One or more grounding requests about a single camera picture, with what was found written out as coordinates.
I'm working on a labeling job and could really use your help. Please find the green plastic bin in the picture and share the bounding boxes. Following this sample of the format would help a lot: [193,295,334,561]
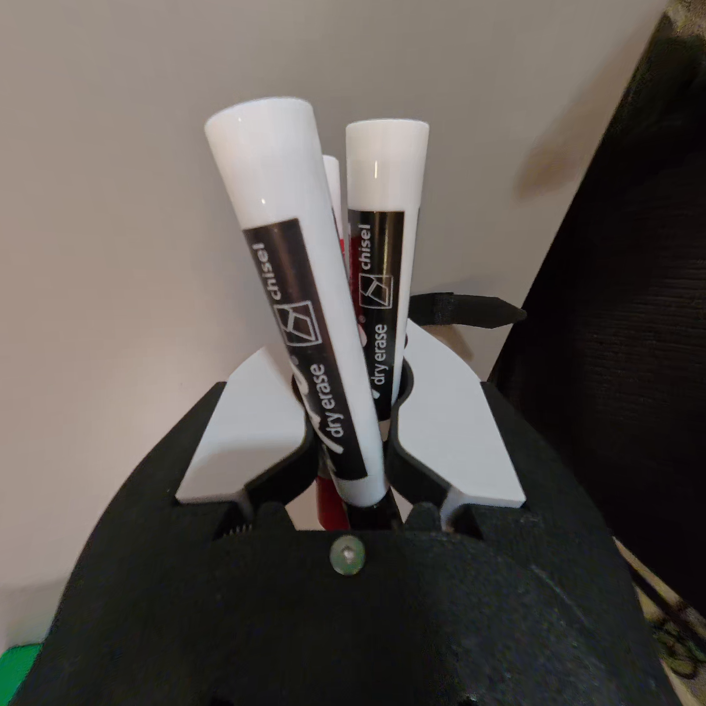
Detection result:
[0,641,44,706]

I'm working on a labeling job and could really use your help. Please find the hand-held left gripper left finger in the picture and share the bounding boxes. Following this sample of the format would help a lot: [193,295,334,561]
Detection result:
[176,345,321,507]

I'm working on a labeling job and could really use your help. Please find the red dry erase marker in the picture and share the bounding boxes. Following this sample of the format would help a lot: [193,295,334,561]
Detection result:
[315,154,355,531]

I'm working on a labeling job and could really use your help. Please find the black hook-and-loop strap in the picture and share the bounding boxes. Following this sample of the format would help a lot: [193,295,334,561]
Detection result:
[408,292,528,333]

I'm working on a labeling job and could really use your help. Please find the black dry erase marker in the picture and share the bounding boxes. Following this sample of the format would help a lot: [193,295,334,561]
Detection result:
[203,97,402,531]
[345,117,430,421]

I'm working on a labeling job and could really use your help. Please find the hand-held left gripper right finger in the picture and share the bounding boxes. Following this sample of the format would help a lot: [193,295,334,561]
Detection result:
[386,324,526,508]

